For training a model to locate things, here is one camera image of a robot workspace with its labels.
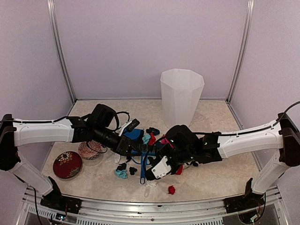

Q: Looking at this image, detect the small black paper scrap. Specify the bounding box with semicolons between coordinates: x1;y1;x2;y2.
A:
129;167;137;175

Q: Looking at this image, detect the cyan paper scrap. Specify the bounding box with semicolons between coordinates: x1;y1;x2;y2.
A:
114;170;128;179

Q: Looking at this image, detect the dark red floral bowl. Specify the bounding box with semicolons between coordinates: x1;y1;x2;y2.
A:
52;151;83;179

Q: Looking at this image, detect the aluminium front rail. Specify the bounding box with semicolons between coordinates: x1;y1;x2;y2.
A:
14;186;291;225

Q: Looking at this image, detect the aluminium corner post left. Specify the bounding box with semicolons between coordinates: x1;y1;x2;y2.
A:
47;0;77;105

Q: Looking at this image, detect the red white patterned bowl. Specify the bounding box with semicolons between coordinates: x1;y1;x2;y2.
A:
78;141;102;160

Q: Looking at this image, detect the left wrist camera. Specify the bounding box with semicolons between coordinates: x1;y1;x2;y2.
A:
118;119;140;136

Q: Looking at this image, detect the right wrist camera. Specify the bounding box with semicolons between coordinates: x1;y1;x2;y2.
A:
151;156;172;179

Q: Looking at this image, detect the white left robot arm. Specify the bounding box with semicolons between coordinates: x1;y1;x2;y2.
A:
0;114;131;209

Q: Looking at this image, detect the small red paper ball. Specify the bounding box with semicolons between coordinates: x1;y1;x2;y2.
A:
168;185;176;195

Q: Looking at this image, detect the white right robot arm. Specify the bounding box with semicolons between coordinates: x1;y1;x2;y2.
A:
145;111;300;208

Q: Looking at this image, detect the blue dustpan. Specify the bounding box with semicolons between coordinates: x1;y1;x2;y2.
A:
123;128;162;157

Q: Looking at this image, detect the aluminium corner post right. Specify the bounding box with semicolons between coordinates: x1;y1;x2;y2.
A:
226;0;255;104

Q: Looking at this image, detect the red paper scrap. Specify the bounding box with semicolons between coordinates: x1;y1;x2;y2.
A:
148;133;156;146

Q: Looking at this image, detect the aluminium corner post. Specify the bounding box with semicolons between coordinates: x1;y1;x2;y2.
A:
47;0;77;105
226;0;255;104

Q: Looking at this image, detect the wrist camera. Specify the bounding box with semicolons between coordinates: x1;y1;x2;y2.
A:
118;119;140;136
151;156;172;179

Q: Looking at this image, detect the blue hand brush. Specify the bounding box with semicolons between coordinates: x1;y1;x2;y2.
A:
140;152;155;185

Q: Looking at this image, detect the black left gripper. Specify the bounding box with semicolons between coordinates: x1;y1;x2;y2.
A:
93;124;142;156

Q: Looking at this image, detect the white crumpled paper scrap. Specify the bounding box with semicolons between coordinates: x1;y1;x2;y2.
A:
145;180;157;188

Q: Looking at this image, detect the white translucent plastic bin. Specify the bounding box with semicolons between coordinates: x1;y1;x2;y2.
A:
160;68;205;128

